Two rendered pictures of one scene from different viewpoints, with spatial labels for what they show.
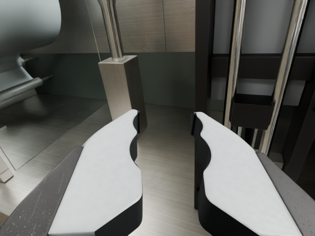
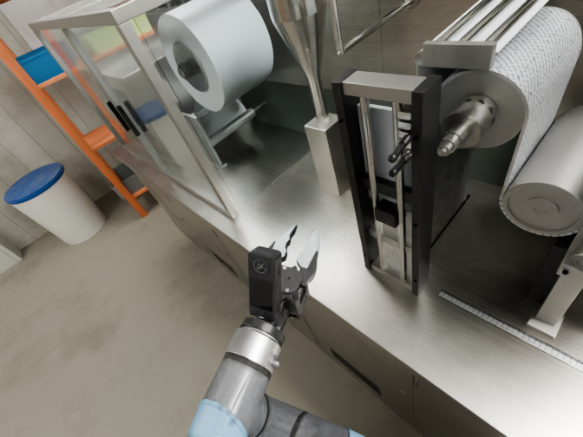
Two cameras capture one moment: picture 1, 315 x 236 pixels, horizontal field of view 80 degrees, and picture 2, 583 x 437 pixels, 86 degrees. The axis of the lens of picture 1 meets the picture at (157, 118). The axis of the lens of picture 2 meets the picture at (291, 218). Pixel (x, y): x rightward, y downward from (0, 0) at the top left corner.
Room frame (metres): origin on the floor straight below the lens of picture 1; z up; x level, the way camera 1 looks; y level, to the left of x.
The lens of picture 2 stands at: (-0.23, -0.22, 1.66)
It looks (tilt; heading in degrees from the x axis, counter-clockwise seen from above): 44 degrees down; 34
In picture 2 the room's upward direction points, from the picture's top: 22 degrees counter-clockwise
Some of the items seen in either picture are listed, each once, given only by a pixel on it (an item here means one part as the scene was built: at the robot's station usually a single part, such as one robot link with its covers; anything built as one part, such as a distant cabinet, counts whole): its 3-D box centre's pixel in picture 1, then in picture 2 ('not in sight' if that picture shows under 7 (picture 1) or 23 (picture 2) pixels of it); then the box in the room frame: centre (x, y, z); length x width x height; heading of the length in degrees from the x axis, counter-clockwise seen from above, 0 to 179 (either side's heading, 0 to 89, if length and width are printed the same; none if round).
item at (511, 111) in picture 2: not in sight; (507, 76); (0.42, -0.34, 1.33); 0.25 x 0.14 x 0.14; 155
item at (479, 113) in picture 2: not in sight; (468, 121); (0.28, -0.27, 1.33); 0.06 x 0.06 x 0.06; 65
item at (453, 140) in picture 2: not in sight; (450, 142); (0.23, -0.24, 1.33); 0.06 x 0.03 x 0.03; 155
